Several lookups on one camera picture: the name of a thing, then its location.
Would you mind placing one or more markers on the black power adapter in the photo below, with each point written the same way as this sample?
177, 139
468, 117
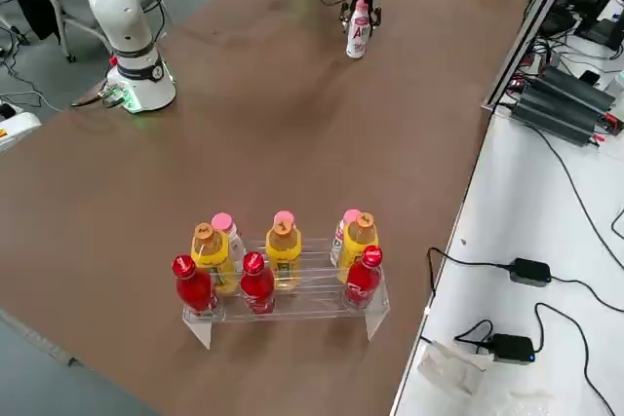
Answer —
512, 348
530, 271

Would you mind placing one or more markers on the white control box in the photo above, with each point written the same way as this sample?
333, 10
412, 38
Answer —
17, 126

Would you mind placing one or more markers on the pink bottle cap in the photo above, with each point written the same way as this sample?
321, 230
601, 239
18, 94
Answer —
361, 5

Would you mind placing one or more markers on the clear acrylic stepped shelf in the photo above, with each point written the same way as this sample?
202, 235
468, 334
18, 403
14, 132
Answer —
302, 311

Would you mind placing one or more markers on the black finned power supply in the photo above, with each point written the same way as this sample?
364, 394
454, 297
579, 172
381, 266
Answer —
551, 119
575, 87

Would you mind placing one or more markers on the yellow tea bottle orange cap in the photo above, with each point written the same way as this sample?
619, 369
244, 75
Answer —
283, 253
209, 255
358, 240

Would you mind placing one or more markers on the white pink-print drink bottle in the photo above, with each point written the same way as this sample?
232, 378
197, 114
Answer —
357, 41

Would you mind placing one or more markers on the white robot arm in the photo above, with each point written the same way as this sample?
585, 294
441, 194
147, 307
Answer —
127, 31

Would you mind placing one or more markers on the red cola bottle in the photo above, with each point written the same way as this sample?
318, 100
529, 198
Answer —
363, 282
257, 289
192, 289

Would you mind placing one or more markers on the clear plastic bag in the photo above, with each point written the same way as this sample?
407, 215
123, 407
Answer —
531, 404
448, 367

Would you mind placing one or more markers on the black phone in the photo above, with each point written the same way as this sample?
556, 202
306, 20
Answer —
590, 77

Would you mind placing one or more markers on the grey and black office chair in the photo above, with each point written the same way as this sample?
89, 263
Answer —
41, 11

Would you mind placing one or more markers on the aluminium frame rail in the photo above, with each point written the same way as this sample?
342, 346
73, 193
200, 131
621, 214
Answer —
529, 31

